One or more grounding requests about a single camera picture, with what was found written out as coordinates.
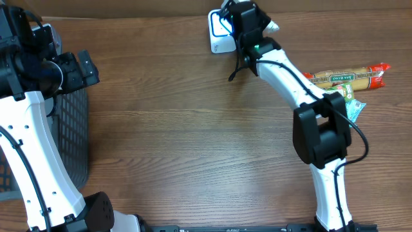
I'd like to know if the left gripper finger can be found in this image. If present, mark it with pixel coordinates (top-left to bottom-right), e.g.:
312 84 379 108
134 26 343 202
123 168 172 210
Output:
78 50 97 75
84 70 100 87

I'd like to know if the white tube gold cap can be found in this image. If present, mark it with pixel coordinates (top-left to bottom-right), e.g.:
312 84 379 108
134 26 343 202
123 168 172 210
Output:
262 20 280 34

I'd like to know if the green snack packet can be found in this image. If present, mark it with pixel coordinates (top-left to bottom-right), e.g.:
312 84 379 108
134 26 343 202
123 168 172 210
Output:
325 82 355 102

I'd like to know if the red spaghetti packet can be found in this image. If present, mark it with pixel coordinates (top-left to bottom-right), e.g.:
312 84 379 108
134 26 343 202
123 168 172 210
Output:
303 63 391 91

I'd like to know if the teal white packet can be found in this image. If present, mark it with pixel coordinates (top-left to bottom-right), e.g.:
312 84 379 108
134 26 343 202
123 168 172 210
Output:
346 99 366 123

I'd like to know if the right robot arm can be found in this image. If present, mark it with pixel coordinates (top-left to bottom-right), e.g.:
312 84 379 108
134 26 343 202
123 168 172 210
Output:
218 1 352 231

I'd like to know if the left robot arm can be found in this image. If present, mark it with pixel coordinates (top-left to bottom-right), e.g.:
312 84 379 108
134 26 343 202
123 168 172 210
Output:
1 5 144 232

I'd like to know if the white barcode scanner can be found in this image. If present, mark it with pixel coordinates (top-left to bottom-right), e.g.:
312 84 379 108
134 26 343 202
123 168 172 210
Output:
208 9 236 53

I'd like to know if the grey plastic basket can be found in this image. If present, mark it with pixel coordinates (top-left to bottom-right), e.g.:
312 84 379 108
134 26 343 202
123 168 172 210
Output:
1 23 89 202

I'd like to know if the cardboard box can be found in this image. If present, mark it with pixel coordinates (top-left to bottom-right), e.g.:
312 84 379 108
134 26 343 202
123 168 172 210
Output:
0 0 412 23

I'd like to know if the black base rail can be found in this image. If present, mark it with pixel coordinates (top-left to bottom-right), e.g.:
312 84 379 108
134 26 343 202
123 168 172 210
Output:
138 224 379 232

